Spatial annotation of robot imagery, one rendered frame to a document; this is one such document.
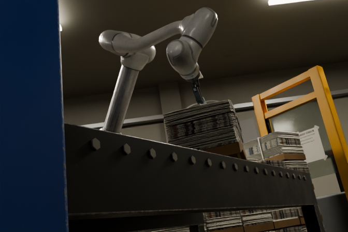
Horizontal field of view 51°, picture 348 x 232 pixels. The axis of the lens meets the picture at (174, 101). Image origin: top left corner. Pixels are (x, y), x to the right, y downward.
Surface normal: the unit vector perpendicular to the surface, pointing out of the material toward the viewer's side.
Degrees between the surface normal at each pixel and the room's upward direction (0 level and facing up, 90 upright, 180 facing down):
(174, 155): 90
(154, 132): 90
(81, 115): 90
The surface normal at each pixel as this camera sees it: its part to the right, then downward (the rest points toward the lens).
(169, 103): 0.00, -0.35
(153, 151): 0.81, -0.31
